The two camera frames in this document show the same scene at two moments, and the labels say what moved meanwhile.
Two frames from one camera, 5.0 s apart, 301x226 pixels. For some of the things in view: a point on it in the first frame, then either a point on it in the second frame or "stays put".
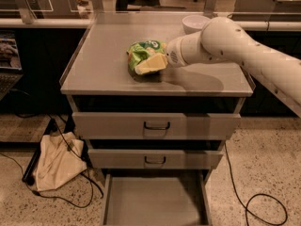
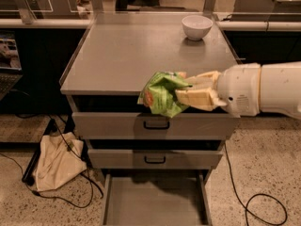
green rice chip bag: [139, 52] -> [158, 92]
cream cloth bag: [60, 158] stays put
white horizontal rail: [87, 23] stays put
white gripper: [173, 55] -> [239, 88]
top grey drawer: [156, 125] stays put
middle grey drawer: [154, 158] stays put
